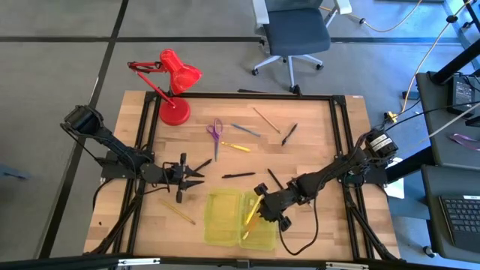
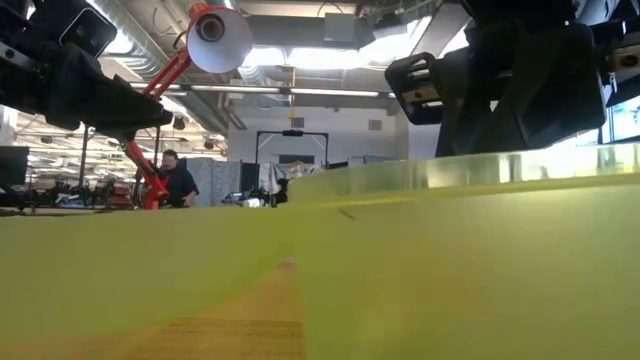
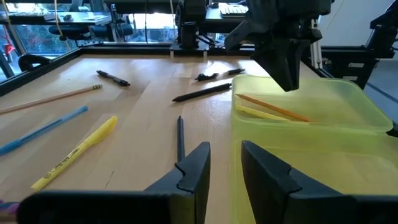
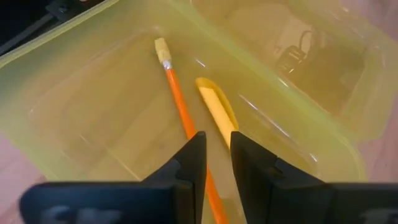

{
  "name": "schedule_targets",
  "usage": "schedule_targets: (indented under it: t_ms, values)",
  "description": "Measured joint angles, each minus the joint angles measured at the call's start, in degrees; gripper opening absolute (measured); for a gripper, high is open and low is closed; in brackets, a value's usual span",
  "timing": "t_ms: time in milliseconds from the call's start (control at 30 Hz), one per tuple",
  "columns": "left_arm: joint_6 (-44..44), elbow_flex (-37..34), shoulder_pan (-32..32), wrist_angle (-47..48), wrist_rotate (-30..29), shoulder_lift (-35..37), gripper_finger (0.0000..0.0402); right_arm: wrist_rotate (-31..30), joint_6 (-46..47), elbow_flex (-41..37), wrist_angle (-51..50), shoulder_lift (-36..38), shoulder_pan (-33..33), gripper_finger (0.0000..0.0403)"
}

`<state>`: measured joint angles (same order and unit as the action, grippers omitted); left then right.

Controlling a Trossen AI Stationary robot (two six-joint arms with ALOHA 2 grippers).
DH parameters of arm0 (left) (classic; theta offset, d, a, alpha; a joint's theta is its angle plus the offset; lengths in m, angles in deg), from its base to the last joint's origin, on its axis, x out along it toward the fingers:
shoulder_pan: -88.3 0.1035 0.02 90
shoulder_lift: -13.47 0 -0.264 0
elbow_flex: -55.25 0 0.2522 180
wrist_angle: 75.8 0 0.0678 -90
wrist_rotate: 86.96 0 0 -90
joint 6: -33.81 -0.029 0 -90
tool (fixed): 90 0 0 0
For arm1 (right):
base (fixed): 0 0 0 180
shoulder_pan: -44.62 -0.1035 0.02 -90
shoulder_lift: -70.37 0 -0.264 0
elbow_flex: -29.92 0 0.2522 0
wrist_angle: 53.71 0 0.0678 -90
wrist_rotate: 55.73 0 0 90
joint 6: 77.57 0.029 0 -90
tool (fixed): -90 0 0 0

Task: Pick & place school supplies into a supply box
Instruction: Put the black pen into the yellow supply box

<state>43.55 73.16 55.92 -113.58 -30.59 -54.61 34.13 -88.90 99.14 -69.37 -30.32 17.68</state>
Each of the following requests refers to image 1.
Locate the yellow pencil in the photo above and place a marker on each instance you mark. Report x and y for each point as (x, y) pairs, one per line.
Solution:
(178, 212)

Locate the blue pen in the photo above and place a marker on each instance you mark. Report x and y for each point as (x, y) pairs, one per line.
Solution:
(245, 130)

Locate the black rail with silver brackets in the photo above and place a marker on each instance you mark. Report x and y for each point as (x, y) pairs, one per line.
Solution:
(56, 262)

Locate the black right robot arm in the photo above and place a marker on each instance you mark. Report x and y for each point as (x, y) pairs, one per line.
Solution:
(337, 168)

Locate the white paper sheet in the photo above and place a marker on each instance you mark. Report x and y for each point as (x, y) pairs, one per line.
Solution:
(395, 187)

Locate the black power supply brick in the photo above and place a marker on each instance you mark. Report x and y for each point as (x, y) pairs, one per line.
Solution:
(461, 95)

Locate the black aluminium table frame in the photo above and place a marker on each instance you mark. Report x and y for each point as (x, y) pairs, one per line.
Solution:
(262, 96)

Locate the purple ribbon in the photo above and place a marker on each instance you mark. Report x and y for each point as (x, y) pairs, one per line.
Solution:
(465, 141)

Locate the dark blue office chair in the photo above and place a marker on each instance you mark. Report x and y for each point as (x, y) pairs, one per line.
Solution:
(296, 32)

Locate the long yellow pen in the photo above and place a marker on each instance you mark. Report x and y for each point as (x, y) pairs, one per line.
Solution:
(252, 212)

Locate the red desk lamp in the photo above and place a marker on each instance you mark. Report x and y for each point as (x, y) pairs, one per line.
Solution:
(174, 112)

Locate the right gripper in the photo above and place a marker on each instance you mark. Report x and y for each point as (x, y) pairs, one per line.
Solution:
(281, 200)

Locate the short yellow highlighter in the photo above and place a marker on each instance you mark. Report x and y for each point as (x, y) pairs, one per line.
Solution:
(236, 146)

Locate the blue object on floor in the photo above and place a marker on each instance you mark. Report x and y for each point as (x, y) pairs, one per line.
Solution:
(15, 173)

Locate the yellow-green transparent supply box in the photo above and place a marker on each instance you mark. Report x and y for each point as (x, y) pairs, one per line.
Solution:
(223, 217)

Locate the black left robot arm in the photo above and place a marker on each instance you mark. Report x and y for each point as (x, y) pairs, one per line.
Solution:
(112, 140)

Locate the black pen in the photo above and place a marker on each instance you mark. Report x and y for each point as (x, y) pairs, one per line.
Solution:
(238, 175)
(275, 178)
(289, 134)

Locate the black laptop keyboard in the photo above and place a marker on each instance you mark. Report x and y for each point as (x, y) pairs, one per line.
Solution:
(461, 217)

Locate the black marker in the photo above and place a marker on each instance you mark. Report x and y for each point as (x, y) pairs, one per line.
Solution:
(204, 164)

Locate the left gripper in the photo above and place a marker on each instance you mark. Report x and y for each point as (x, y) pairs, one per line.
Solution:
(174, 174)

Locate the black diagonal stand beam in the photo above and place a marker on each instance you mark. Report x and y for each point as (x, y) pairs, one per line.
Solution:
(455, 63)
(410, 165)

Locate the natural wood pencil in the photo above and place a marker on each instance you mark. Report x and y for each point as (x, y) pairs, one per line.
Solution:
(267, 120)

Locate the dark grey side desk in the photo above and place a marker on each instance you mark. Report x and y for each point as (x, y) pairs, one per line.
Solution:
(431, 225)
(438, 131)

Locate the orange pen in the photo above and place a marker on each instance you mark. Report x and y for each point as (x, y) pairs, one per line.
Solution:
(249, 230)

